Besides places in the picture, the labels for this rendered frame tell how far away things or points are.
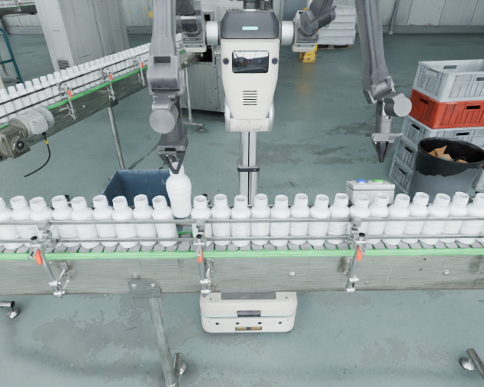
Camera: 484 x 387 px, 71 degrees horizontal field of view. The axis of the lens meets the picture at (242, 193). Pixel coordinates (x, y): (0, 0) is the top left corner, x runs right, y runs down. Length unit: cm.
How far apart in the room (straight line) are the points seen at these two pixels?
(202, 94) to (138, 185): 327
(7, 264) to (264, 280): 80
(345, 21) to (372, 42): 931
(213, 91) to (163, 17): 389
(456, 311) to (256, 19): 200
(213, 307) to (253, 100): 107
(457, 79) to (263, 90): 195
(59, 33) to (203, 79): 294
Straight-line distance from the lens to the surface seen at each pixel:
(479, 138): 349
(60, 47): 692
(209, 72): 470
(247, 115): 147
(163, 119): 78
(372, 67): 114
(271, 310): 188
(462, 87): 316
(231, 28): 147
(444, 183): 282
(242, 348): 202
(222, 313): 189
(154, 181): 165
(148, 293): 120
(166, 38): 86
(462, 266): 131
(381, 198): 110
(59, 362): 220
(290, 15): 1296
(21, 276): 130
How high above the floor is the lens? 171
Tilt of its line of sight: 33 degrees down
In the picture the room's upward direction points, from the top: straight up
